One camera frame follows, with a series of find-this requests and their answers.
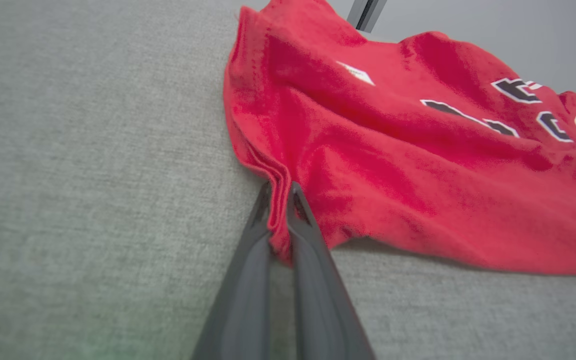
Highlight grey partition post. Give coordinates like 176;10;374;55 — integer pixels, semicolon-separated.
346;0;388;34

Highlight red jersey with white trim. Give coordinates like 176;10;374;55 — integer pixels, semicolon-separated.
222;0;576;277

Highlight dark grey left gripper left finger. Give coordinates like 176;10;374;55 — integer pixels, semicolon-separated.
190;181;274;360

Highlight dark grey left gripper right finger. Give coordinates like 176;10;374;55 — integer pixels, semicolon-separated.
286;181;377;360

